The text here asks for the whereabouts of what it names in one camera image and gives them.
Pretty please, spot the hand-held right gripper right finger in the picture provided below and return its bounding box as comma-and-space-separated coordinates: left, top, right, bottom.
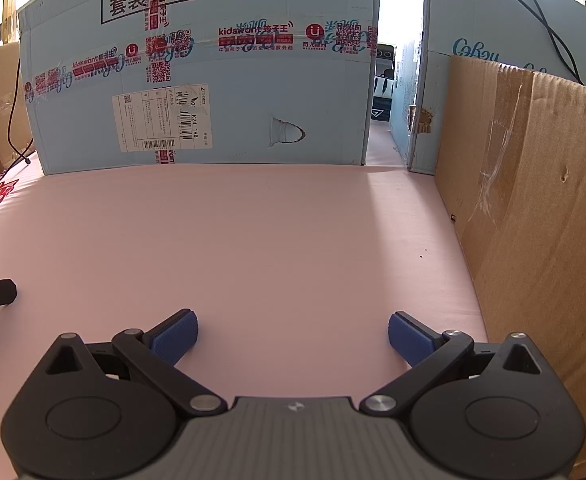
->
359, 311, 554, 417

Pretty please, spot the black cable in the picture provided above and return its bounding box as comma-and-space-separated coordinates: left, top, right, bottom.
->
0, 60, 36, 184
470, 0, 582, 84

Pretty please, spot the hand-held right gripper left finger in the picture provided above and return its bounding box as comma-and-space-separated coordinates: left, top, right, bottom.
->
38, 308, 226, 417

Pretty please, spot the light blue taped cardboard box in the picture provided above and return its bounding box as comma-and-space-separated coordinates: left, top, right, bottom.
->
18, 0, 381, 177

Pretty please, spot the open brown cardboard box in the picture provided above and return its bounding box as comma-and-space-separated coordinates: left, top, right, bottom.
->
435, 55, 586, 480

